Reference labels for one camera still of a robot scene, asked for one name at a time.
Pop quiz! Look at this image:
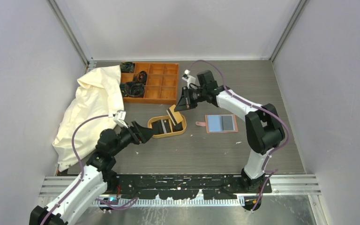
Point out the black coiled cable large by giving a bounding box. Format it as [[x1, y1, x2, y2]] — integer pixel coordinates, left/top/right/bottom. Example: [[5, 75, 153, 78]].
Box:
[[120, 82, 146, 98]]

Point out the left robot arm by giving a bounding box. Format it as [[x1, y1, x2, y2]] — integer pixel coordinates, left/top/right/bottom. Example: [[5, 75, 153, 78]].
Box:
[[29, 121, 154, 225]]

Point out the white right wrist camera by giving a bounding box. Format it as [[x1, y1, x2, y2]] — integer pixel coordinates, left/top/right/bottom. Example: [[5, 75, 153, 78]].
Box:
[[182, 69, 196, 88]]

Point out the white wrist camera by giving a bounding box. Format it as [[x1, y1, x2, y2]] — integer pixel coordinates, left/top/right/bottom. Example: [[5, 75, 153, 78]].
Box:
[[113, 110, 128, 128], [182, 69, 196, 88]]

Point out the aluminium front rail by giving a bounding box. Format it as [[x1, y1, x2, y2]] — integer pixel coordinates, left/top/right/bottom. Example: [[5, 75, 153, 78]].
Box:
[[39, 174, 322, 207]]

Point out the orange compartment organizer tray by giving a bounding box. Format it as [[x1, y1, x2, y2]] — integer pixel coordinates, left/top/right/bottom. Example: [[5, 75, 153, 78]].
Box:
[[120, 62, 180, 105]]

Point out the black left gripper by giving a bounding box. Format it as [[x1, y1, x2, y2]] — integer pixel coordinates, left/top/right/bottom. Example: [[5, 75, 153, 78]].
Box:
[[110, 120, 156, 156]]

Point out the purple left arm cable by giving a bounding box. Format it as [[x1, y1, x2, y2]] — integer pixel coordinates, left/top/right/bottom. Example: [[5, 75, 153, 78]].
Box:
[[38, 114, 139, 225]]

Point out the yellow oval tray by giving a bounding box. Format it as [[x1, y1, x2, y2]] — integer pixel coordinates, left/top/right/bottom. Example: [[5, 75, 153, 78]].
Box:
[[148, 115, 187, 139]]

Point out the gold black credit card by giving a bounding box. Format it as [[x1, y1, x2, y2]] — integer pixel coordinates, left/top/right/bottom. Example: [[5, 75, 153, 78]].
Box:
[[166, 105, 184, 126]]

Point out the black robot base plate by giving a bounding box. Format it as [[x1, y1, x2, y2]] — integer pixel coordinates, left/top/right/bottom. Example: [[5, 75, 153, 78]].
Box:
[[103, 172, 271, 200]]

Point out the black coiled cable top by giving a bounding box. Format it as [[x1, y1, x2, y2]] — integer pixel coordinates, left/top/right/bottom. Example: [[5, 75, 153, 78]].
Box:
[[120, 62, 136, 74]]

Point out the cream cloth bag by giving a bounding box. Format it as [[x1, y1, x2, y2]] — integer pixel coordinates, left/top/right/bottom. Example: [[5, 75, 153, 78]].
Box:
[[52, 66, 124, 172]]

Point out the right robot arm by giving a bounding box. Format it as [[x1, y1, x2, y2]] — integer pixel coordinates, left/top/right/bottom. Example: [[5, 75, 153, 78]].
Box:
[[174, 70, 285, 193]]

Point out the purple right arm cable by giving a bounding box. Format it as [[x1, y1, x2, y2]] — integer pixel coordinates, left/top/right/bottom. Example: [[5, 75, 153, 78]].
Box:
[[186, 60, 290, 212]]

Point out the tan leather card holder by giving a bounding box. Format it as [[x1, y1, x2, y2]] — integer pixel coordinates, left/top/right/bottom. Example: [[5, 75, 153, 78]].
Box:
[[195, 114, 238, 134]]

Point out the black coiled cable middle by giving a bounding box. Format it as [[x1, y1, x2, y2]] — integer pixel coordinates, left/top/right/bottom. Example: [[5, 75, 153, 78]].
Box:
[[135, 70, 149, 83]]

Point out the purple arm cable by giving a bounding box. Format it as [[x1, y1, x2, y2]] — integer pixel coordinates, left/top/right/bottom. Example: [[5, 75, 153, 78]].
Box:
[[186, 60, 290, 212], [38, 114, 139, 225]]

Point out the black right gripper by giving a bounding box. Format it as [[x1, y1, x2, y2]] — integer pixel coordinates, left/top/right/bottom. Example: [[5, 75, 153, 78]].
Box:
[[175, 86, 207, 112]]

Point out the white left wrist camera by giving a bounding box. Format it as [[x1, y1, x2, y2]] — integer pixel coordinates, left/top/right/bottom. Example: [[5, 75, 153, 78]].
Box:
[[113, 110, 128, 128]]

